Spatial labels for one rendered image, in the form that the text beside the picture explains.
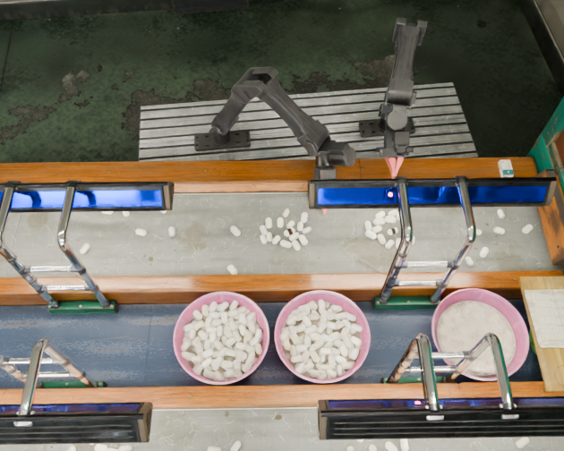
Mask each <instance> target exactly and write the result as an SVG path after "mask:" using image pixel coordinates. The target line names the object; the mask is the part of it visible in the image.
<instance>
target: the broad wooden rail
mask: <svg viewBox="0 0 564 451"><path fill-rule="evenodd" d="M509 159H510V162H511V165H512V168H513V172H514V175H513V177H534V176H536V175H537V174H539V172H538V169H537V166H536V163H535V160H534V157H442V158H404V160H403V162H402V164H401V166H400V168H399V169H398V171H397V176H407V178H453V176H454V175H466V176H467V178H484V177H501V175H500V169H499V165H498V163H499V161H500V160H509ZM314 167H315V159H288V160H210V161H129V162H46V163H0V183H6V181H21V183H66V181H67V180H80V181H81V183H88V182H166V181H169V182H173V183H174V185H175V189H174V194H183V193H260V192H308V181H309V180H314ZM334 167H336V168H337V179H392V178H391V173H390V170H389V166H388V164H387V161H386V159H385V158H365V159H357V160H356V161H355V163H354V164H353V165H352V166H334Z"/></svg>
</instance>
